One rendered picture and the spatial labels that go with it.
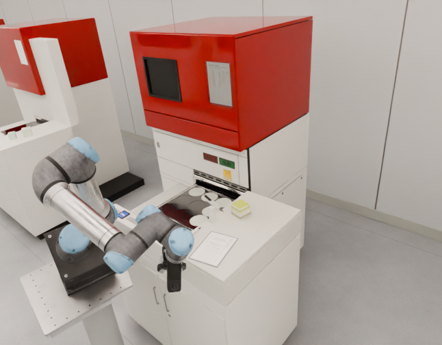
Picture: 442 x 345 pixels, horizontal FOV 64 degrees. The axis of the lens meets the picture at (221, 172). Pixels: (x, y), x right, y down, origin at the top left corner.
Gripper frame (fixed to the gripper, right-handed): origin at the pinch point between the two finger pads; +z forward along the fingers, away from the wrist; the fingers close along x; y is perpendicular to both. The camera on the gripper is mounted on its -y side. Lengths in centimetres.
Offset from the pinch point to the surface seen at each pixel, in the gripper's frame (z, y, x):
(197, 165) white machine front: 59, 79, -26
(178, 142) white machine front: 57, 95, -15
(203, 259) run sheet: 16.2, 8.5, -16.9
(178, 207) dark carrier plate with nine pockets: 56, 49, -12
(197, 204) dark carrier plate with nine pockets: 53, 50, -23
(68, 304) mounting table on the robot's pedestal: 42, -3, 40
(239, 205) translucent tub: 22, 36, -38
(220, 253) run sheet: 15.5, 10.6, -24.7
